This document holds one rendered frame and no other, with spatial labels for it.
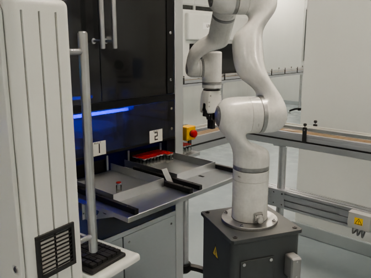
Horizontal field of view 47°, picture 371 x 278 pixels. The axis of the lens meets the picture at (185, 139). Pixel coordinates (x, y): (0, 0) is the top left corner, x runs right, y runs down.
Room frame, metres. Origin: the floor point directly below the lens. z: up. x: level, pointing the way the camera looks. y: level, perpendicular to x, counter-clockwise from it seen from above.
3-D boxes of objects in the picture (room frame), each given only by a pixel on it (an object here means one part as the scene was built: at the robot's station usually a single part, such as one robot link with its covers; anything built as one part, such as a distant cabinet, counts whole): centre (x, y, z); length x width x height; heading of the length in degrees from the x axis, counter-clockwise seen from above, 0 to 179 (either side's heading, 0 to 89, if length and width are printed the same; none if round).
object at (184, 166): (1.94, 0.08, 0.90); 0.34 x 0.26 x 0.04; 48
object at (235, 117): (1.37, -0.19, 1.16); 0.19 x 0.12 x 0.24; 102
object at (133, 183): (1.69, 0.30, 0.90); 0.34 x 0.26 x 0.04; 48
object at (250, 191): (1.38, -0.22, 0.95); 0.19 x 0.19 x 0.18
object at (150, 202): (1.76, 0.14, 0.87); 0.70 x 0.48 x 0.02; 138
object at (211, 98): (1.86, -0.11, 1.21); 0.10 x 0.08 x 0.11; 138
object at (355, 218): (2.20, -0.96, 0.50); 0.12 x 0.05 x 0.09; 48
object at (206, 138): (2.51, -0.09, 0.92); 0.69 x 0.16 x 0.16; 138
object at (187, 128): (2.20, -0.01, 0.99); 0.08 x 0.07 x 0.07; 48
